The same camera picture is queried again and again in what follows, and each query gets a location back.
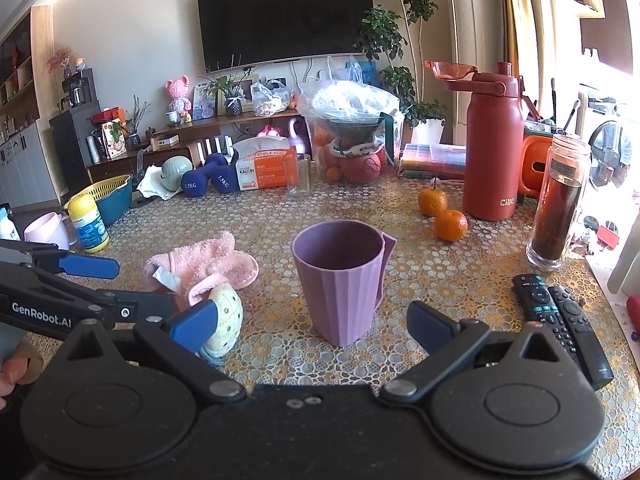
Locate white cabinet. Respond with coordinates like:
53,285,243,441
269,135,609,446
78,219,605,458
0,124,60,213

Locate white plastic bag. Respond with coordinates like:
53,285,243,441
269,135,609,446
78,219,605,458
250,80,290,117

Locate orange tissue pack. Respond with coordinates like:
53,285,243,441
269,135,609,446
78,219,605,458
232,137,300,191

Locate red water bottle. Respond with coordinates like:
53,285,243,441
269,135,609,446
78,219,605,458
424,60,527,222

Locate teal basket with yellow insert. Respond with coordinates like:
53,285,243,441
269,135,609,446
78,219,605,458
63,174,134,227

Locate pink flower bouquet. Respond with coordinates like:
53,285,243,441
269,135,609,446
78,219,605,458
46,47,74,80

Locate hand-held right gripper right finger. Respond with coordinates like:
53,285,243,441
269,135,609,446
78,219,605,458
379,300,567,405

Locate orange plastic stool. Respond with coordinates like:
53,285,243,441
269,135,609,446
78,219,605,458
516,131,557,202

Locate wooden television cabinet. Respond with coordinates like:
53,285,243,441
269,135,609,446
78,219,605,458
87,109,303,183

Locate white cloth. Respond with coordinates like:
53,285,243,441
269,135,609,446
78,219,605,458
135,164,172,201

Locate yellow curtain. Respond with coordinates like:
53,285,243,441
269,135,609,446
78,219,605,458
501,0,540,113

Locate red ball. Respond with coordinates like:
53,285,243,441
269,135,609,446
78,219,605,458
340,152,384,184

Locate pale green bowl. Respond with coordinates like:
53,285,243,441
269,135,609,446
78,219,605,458
160,156,195,192

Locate small potted plant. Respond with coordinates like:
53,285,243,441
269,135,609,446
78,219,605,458
197,55,262,119

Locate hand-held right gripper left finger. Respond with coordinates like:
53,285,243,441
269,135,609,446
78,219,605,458
62,301,248,405

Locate holder with brushes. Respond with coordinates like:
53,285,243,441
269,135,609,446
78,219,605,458
522,77,582,137

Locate colourful plastic storage box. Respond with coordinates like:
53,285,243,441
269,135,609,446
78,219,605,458
398,143,467,180

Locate yellow-lidded bottle with blue label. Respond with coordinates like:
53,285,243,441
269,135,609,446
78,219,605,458
66,193,110,254

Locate black television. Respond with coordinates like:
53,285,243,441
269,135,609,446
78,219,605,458
196,0,375,74

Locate cream dotted soft toy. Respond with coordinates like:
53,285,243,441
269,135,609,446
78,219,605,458
199,282,244,359

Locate person's left hand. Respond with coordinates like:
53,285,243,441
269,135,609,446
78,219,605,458
0,352,32,411

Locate pink bear figurine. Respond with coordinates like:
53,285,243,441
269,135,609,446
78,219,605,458
164,75,194,127

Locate purple ribbed cup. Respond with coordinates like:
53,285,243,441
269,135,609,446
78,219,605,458
291,220,399,348

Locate clear drinking glass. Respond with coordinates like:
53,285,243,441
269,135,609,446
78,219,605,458
287,154,312,197

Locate black remote with blue buttons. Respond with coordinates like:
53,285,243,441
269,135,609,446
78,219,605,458
512,273,583,356

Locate patterned snack box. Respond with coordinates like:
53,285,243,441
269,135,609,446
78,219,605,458
102,118,129,160

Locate plastic bag of fruit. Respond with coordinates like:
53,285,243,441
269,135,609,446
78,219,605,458
298,79,405,184

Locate glass tea bottle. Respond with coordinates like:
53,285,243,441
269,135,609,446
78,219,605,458
526,133,593,272

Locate pink fluffy towel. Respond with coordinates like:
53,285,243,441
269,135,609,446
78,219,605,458
144,231,260,312

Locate tall green potted plant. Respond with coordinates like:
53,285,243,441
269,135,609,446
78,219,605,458
354,0,447,147

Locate orange fruit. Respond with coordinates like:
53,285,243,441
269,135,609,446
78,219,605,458
418,187,449,218
433,209,469,243

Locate white floor air conditioner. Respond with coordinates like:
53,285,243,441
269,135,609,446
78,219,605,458
444,0,517,126

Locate pink plastic bowl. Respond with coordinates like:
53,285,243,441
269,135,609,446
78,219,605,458
24,212,72,252

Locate black remote with white buttons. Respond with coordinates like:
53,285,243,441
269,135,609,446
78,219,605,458
547,285,615,391

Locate white bottle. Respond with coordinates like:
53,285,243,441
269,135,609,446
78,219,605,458
0,205,22,242

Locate white washing machine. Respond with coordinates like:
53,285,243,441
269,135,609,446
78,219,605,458
579,87,640,201

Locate blue shopping bag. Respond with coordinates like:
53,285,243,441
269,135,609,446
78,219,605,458
347,56,377,86

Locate wooden wall shelf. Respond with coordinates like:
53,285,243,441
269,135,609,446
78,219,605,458
0,5,54,128

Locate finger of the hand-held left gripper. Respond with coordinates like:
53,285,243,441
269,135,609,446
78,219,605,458
0,262,179,326
0,239,121,280

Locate blue dumbbell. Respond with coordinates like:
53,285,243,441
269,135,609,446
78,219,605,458
202,153,242,193
180,167,215,197

